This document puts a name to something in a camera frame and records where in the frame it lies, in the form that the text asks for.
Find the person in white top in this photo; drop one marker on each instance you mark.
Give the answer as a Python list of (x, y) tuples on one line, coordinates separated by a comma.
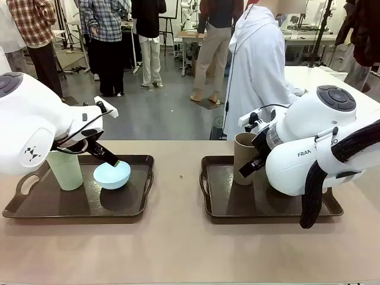
[(12, 38)]

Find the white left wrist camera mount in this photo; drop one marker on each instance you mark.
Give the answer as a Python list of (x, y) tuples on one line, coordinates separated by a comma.
[(111, 111)]

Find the black floor mat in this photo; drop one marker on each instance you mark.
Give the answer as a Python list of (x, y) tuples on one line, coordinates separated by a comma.
[(207, 104)]

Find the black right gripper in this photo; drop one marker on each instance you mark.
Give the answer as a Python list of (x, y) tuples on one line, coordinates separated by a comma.
[(260, 145)]

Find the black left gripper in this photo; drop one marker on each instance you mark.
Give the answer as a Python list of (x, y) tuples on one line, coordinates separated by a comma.
[(92, 136)]

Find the person in white trousers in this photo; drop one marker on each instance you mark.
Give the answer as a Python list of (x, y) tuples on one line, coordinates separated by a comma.
[(148, 17)]

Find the tall pale green cup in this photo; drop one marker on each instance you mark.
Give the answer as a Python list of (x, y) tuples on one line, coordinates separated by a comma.
[(66, 175)]

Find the person in white coat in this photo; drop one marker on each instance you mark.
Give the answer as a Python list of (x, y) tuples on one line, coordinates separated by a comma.
[(258, 74)]

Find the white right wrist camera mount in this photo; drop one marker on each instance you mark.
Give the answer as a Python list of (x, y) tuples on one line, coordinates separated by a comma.
[(246, 118)]

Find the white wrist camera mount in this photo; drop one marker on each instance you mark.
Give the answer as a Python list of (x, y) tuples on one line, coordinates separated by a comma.
[(246, 118), (111, 111)]

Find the person in blue plaid shirt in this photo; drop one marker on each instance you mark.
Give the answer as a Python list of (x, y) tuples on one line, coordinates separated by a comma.
[(104, 29)]

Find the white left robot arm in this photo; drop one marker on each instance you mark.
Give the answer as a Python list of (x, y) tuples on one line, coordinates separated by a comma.
[(26, 118)]

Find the white table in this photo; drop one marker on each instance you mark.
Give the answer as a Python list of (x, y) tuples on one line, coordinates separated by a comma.
[(311, 80)]

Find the person in red plaid shirt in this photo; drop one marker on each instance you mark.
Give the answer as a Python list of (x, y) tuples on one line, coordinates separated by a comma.
[(32, 23)]

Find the tall brown cup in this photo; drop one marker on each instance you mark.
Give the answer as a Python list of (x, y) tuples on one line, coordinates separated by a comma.
[(242, 154)]

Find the light blue bowl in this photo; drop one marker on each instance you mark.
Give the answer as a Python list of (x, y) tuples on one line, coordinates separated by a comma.
[(111, 181)]

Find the person in beige trousers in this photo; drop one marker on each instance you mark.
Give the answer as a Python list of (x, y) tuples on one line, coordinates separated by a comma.
[(213, 53)]

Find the dark brown serving tray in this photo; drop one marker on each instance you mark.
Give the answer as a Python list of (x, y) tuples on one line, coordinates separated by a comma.
[(74, 205), (237, 205)]

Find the wooden top desk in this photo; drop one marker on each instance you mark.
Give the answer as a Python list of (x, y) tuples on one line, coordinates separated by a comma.
[(190, 36)]

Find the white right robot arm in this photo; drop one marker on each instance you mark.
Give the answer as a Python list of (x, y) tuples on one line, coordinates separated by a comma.
[(311, 127)]

